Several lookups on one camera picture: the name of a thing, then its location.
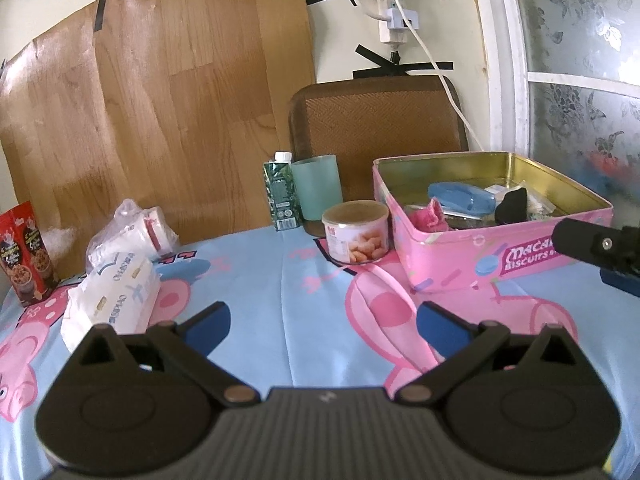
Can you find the red snack box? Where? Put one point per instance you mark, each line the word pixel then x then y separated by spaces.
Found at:
pixel 30 255

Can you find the white power strip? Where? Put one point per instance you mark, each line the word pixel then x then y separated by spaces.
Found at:
pixel 395 15

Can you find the frosted flower pattern window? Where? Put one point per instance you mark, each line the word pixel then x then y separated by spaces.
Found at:
pixel 580 60

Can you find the small tissue pack in bag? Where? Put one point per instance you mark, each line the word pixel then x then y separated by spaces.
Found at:
pixel 145 230

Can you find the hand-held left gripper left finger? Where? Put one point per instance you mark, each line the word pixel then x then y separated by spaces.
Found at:
pixel 210 322

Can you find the cartoon printed blue tablecloth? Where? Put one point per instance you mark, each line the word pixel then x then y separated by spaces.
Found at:
pixel 300 300

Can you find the frosted green cup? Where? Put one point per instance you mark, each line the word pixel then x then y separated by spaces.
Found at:
pixel 320 185

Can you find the round food can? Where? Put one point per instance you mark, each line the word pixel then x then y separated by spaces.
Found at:
pixel 355 235

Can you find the pink cloth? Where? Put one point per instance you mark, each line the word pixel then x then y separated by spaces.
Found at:
pixel 429 215

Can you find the wood pattern board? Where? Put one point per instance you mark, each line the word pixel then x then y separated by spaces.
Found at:
pixel 175 110

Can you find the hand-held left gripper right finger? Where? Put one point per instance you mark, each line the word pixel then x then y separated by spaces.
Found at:
pixel 435 325

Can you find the blue plastic case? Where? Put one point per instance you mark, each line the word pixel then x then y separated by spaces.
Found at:
pixel 460 197

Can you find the dark cloth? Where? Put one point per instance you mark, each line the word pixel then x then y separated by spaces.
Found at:
pixel 512 205

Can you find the brown woven chair back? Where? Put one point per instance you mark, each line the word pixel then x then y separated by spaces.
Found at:
pixel 375 115

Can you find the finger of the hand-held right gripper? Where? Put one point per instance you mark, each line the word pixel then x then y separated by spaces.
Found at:
pixel 622 281
pixel 585 242

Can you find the pink biscuit tin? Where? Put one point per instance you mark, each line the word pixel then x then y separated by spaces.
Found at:
pixel 450 255

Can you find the large white tissue pack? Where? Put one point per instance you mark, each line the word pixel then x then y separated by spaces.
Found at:
pixel 115 300

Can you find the green drink carton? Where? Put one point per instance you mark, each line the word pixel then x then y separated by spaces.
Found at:
pixel 281 195

